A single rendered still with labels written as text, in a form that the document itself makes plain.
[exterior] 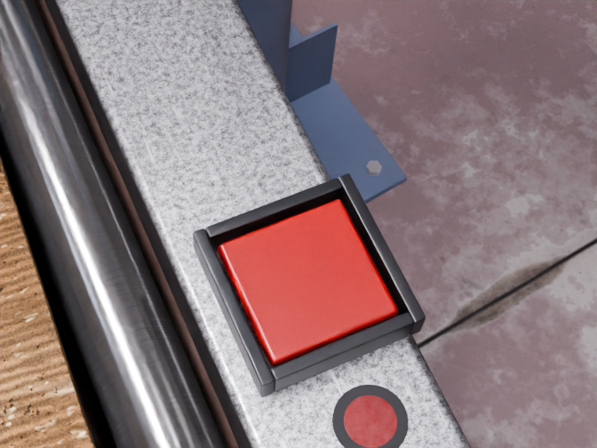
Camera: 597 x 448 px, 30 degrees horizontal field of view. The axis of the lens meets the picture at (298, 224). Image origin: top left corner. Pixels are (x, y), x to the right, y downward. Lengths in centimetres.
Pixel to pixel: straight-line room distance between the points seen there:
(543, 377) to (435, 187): 30
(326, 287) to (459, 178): 112
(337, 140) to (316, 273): 111
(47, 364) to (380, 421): 14
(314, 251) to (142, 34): 15
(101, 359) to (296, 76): 111
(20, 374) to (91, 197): 9
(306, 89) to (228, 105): 107
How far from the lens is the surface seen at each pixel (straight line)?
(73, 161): 52
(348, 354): 47
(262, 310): 47
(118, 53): 55
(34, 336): 47
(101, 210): 51
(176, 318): 53
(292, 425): 47
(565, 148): 165
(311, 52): 153
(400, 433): 47
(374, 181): 155
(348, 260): 48
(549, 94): 170
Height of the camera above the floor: 137
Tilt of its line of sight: 63 degrees down
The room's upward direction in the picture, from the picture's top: 7 degrees clockwise
